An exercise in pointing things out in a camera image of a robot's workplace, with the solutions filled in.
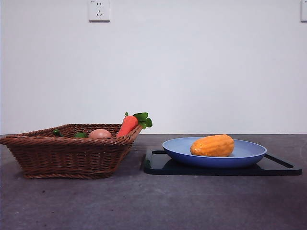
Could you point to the blue round plate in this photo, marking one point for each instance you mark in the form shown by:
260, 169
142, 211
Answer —
177, 148

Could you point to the yellow orange toy corn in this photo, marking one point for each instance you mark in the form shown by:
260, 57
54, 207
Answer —
212, 146

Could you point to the brown wicker basket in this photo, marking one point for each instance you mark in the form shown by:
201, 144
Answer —
72, 155

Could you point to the orange carrot with green leaves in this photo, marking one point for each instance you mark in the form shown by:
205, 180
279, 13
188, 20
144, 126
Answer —
128, 123

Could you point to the pale brown egg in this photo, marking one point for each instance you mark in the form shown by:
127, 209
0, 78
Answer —
100, 134

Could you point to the black glossy tray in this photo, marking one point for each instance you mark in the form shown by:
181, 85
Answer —
216, 171

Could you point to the green chili pepper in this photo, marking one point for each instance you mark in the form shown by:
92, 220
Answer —
57, 132

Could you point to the white wall socket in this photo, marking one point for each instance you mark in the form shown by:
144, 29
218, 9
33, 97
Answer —
99, 10

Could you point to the white wall switch plate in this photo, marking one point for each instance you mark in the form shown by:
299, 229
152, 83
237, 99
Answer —
304, 10

